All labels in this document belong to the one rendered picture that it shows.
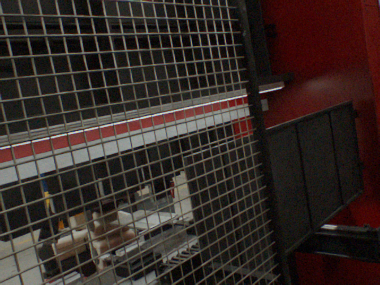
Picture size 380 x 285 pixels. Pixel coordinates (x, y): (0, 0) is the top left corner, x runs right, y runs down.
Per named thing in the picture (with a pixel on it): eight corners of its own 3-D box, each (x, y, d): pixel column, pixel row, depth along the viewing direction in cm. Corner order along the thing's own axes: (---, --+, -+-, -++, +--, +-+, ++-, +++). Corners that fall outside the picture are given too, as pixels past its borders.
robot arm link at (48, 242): (61, 229, 171) (40, 227, 168) (62, 230, 160) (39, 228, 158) (56, 258, 168) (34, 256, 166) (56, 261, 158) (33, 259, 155)
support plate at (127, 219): (140, 211, 192) (139, 210, 192) (178, 215, 173) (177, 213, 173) (109, 224, 179) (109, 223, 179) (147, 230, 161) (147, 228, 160)
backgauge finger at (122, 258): (115, 253, 144) (112, 240, 144) (163, 264, 126) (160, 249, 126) (87, 267, 136) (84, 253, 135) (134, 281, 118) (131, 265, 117)
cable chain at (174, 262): (233, 232, 138) (232, 221, 138) (247, 233, 134) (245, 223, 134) (156, 280, 112) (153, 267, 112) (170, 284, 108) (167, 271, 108)
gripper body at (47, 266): (53, 275, 160) (47, 258, 160) (41, 277, 166) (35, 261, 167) (67, 268, 165) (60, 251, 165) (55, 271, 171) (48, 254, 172)
